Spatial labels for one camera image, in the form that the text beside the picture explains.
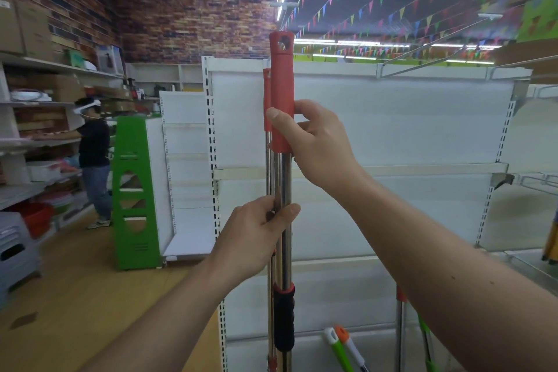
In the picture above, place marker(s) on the person's right hand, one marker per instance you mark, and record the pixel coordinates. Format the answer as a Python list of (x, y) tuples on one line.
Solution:
[(325, 149)]

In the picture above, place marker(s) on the person's left hand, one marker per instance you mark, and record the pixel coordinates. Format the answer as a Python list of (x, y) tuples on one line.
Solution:
[(244, 241)]

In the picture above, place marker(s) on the person's right middle finger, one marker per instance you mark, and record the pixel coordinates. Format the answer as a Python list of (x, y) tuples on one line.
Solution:
[(304, 126)]

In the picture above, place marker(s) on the person's left thumb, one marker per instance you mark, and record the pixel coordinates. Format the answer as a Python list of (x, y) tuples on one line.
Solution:
[(284, 214)]

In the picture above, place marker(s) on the person's right thumb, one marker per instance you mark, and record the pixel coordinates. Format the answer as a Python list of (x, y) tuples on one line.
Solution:
[(281, 125)]

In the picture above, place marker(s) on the person's left forearm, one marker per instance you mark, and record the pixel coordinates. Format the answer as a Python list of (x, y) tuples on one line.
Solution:
[(161, 323)]

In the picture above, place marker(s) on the person's right forearm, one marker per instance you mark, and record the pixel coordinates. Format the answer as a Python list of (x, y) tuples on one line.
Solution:
[(444, 267)]

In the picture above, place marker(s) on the small white shelving unit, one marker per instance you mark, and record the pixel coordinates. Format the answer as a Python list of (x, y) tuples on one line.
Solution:
[(187, 167)]

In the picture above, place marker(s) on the large white shelving unit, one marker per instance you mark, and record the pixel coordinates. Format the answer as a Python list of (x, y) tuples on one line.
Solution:
[(414, 123)]

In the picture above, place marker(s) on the colourful bunting flags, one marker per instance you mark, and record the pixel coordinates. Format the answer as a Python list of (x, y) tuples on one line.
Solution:
[(392, 5)]

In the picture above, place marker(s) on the green perforated shelf end panel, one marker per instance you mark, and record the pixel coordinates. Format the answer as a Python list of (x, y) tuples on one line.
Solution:
[(133, 193)]

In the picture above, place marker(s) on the steel pole with red collar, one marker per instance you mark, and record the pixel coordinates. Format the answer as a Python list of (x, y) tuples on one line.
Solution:
[(401, 328)]

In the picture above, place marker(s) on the green thin pole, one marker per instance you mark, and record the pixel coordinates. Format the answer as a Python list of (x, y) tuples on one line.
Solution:
[(427, 345)]

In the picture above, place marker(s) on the white headset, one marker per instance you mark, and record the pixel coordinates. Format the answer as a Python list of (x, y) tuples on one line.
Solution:
[(85, 106)]

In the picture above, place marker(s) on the red plastic basin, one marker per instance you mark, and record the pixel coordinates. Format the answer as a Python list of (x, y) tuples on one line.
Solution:
[(37, 214)]

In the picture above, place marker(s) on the grey plastic stool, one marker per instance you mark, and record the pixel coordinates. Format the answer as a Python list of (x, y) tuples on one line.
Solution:
[(17, 254)]

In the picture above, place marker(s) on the stack of cardboard boxes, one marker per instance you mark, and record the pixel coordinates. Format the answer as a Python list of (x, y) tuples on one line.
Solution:
[(26, 27)]

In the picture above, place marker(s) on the white wall shelf rack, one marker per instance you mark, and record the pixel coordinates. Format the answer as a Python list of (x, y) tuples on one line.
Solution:
[(39, 132)]

